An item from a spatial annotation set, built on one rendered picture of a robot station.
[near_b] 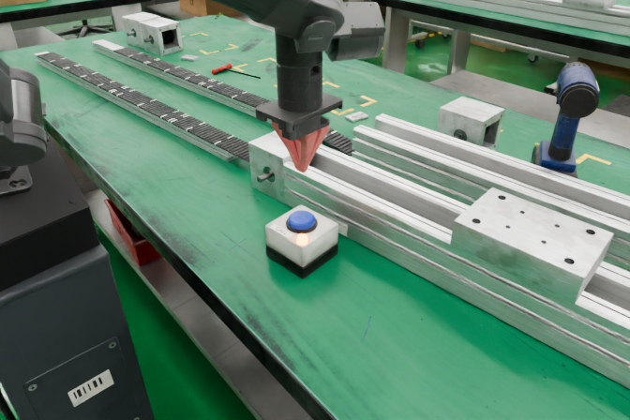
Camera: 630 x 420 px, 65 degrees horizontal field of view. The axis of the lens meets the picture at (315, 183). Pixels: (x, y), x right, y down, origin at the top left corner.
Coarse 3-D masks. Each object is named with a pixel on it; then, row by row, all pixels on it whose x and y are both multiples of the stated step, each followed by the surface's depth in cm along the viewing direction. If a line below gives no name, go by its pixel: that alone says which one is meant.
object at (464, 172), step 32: (384, 128) 100; (416, 128) 96; (384, 160) 94; (416, 160) 90; (448, 160) 85; (480, 160) 88; (512, 160) 85; (448, 192) 86; (480, 192) 82; (512, 192) 78; (544, 192) 76; (576, 192) 78; (608, 192) 76; (608, 224) 70; (608, 256) 71
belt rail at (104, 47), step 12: (96, 48) 167; (108, 48) 161; (120, 48) 161; (120, 60) 158; (132, 60) 153; (156, 72) 146; (180, 84) 139; (192, 84) 135; (204, 96) 133; (216, 96) 130; (240, 108) 124; (252, 108) 120
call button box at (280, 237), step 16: (304, 208) 77; (272, 224) 73; (288, 224) 73; (320, 224) 73; (336, 224) 73; (272, 240) 73; (288, 240) 70; (320, 240) 71; (336, 240) 75; (272, 256) 75; (288, 256) 72; (304, 256) 70; (320, 256) 73; (304, 272) 71
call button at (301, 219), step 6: (300, 210) 74; (294, 216) 73; (300, 216) 73; (306, 216) 73; (312, 216) 73; (294, 222) 72; (300, 222) 72; (306, 222) 72; (312, 222) 72; (294, 228) 72; (300, 228) 71; (306, 228) 72
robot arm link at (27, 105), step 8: (16, 80) 59; (16, 88) 59; (24, 88) 60; (32, 88) 61; (16, 96) 58; (24, 96) 59; (32, 96) 60; (40, 96) 63; (16, 104) 58; (24, 104) 59; (32, 104) 60; (40, 104) 62; (16, 112) 58; (24, 112) 58; (32, 112) 59; (40, 112) 61; (24, 120) 58; (32, 120) 59; (40, 120) 61; (48, 136) 64
